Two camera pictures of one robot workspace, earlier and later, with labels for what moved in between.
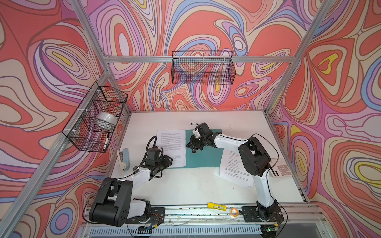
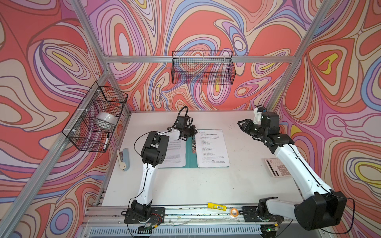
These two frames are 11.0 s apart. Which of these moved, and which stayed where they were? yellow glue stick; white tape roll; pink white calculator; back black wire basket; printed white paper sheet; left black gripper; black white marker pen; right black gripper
Moved: left black gripper; right black gripper
Stayed: printed white paper sheet; back black wire basket; yellow glue stick; black white marker pen; white tape roll; pink white calculator
